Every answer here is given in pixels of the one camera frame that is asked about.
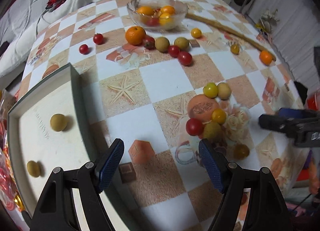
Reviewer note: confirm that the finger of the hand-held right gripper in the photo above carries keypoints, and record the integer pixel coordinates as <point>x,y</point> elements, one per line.
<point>291,113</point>
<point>273,122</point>

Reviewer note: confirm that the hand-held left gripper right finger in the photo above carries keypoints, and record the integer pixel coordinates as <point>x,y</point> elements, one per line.
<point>210,168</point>

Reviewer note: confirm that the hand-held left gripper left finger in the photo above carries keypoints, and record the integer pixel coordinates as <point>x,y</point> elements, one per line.
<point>112,163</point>

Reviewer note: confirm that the tan longan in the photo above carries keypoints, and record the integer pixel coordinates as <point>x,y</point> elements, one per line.
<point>212,131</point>
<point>181,43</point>
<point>33,168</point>
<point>224,91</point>
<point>58,122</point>
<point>162,44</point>

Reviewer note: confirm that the white cardboard box tray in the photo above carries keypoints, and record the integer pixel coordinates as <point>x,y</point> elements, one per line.
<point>62,151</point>

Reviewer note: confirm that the orange container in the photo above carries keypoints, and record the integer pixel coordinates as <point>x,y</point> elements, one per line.
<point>313,102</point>

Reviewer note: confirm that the yellow cherry tomato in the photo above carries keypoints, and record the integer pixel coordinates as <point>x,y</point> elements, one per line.
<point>234,48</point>
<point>219,116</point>
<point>241,151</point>
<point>210,89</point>
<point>196,32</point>

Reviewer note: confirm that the red cherry tomato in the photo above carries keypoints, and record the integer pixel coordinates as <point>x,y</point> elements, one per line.
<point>98,38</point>
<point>84,49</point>
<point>152,22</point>
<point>185,58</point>
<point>194,126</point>
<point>173,51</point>
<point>149,42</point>

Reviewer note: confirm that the small orange kumquat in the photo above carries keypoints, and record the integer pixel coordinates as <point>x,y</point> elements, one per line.
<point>167,9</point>
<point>265,57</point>
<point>165,19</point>
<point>145,11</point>

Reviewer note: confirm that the checkered seashell tablecloth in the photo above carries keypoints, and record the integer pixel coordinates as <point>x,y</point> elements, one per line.
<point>162,75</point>

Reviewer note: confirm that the long wooden stick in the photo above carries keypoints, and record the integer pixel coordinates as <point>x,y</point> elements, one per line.
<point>225,28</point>

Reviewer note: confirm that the red patterned plastic bag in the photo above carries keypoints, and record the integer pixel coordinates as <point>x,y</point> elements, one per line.
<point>6,161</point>

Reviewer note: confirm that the large orange mandarin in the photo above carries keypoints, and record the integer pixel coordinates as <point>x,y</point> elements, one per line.
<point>135,35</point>

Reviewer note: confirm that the clear glass bowl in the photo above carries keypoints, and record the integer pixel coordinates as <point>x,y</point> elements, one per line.
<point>181,10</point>

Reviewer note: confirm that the grey striped quilt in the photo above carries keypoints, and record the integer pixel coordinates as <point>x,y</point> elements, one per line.
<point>22,5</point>

